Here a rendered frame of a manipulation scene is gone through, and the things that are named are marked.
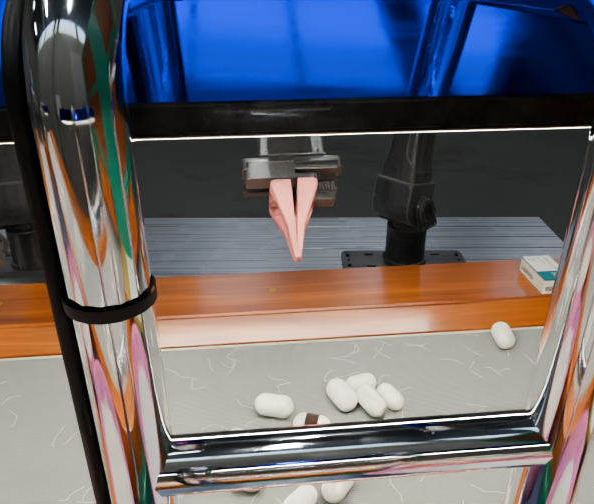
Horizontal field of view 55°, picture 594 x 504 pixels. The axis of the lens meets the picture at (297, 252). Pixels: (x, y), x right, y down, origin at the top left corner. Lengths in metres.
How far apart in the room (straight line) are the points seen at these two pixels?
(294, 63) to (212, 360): 0.40
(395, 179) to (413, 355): 0.32
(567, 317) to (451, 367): 0.43
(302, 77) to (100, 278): 0.16
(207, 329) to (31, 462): 0.22
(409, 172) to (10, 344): 0.56
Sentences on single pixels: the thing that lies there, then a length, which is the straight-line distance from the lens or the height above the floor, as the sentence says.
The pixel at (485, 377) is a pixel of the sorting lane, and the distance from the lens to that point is 0.62.
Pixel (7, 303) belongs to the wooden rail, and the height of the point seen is 0.77.
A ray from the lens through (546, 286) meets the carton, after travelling 0.73.
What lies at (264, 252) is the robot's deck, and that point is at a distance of 0.98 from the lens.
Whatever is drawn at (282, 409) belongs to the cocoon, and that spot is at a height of 0.76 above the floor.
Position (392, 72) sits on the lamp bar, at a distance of 0.29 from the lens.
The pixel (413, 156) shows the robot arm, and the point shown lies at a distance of 0.85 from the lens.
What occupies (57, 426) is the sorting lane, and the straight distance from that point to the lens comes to 0.58.
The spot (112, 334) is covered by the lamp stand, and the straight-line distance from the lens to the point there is 0.17.
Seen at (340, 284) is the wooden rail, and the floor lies 0.76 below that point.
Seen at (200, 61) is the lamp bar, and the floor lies 1.07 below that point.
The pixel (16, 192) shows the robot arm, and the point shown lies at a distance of 0.93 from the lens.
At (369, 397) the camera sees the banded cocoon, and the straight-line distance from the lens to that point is 0.55.
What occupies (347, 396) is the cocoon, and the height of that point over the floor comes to 0.76.
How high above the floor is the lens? 1.12
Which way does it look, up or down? 27 degrees down
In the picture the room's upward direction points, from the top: straight up
